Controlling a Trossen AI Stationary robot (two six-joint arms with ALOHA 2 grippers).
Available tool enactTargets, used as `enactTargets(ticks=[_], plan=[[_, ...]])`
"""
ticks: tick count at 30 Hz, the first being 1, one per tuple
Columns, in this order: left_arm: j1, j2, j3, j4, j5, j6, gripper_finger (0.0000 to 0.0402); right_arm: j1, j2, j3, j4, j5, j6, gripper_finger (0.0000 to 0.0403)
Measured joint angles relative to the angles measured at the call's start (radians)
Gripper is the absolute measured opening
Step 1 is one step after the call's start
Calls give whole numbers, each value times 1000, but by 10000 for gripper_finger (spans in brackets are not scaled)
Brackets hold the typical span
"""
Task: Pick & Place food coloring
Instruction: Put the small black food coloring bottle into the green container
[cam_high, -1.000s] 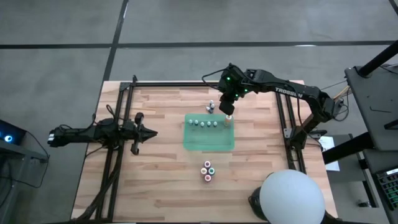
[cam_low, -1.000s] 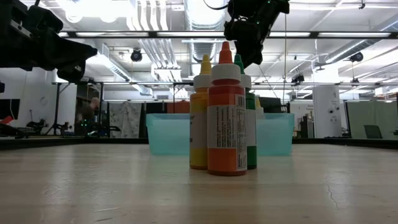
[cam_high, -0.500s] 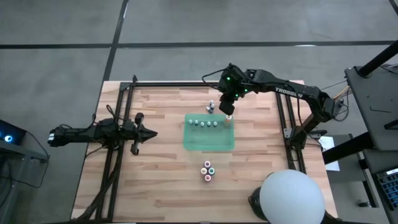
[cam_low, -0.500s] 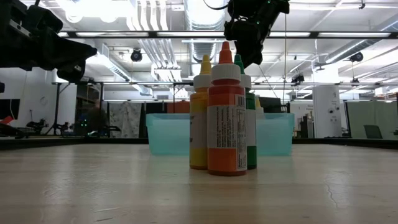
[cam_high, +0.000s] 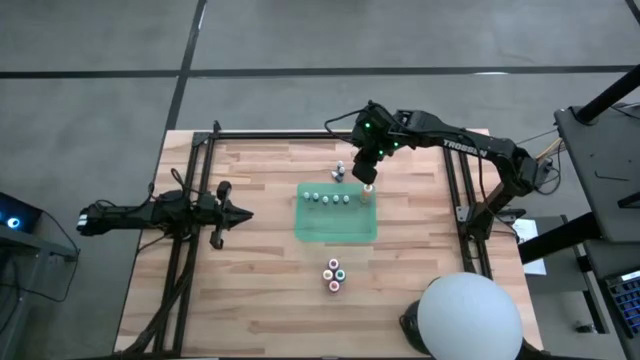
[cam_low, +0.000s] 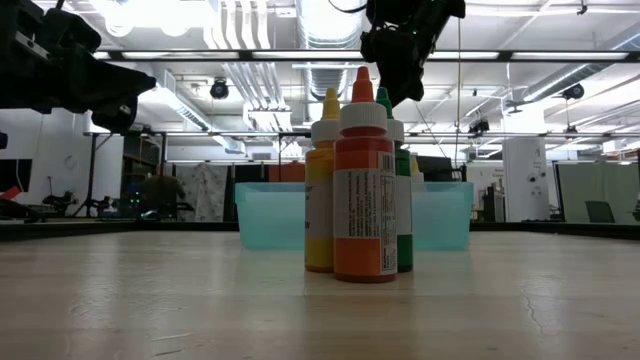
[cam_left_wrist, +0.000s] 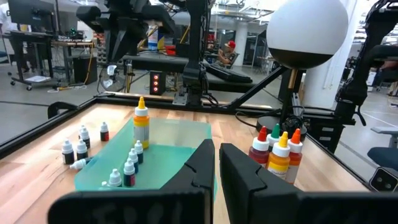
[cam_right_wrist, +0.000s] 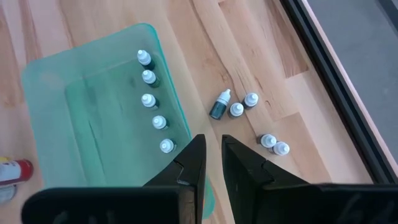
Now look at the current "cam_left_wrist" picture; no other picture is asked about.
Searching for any grey depth camera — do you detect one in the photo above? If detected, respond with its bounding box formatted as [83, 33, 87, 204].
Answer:
[369, 166, 398, 192]

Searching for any black equipment cart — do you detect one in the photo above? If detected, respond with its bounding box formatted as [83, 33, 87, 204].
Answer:
[1, 30, 94, 91]

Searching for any black computer with red lights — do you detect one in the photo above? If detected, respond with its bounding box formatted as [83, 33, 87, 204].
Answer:
[149, 70, 167, 96]

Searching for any black cabinet box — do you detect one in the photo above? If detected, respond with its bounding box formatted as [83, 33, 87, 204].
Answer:
[73, 55, 99, 85]

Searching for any translucent teal plastic tray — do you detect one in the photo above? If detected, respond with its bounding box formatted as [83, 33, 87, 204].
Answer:
[73, 117, 218, 200]

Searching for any black floor fan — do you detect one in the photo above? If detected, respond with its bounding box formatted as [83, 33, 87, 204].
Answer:
[98, 63, 127, 93]

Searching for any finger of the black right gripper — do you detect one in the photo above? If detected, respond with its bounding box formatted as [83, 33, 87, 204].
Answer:
[76, 5, 125, 63]
[119, 6, 175, 63]

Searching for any large red food coloring bottle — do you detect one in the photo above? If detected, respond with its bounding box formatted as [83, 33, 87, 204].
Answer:
[248, 126, 271, 169]

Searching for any large yellow food coloring bottle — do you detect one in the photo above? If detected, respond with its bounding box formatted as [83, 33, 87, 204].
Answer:
[132, 96, 150, 149]
[266, 131, 292, 181]

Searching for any large orange food coloring bottle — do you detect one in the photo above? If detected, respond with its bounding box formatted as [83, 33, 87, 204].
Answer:
[285, 128, 303, 185]

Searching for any white globe table lamp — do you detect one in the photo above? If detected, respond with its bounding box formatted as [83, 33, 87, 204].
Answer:
[255, 0, 349, 144]

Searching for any black rail clamp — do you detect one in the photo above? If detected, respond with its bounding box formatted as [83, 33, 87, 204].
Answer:
[48, 101, 78, 119]

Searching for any large green food coloring bottle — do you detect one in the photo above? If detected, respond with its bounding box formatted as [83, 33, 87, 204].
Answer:
[266, 123, 282, 147]

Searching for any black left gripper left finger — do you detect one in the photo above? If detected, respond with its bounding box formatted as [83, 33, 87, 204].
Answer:
[48, 139, 218, 224]

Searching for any black aluminium rig frame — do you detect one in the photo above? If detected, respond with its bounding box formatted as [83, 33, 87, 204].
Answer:
[0, 91, 377, 190]

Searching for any black keyboard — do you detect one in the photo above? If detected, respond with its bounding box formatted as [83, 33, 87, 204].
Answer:
[205, 62, 253, 85]

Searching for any blue-grey office chair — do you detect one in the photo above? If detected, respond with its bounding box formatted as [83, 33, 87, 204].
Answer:
[366, 126, 398, 170]

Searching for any person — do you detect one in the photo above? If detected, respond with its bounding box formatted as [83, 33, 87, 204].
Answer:
[216, 40, 240, 68]

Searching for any black monitor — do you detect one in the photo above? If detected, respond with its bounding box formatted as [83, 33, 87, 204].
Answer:
[7, 0, 58, 32]

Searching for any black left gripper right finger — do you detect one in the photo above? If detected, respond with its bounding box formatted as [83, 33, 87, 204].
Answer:
[219, 142, 398, 224]

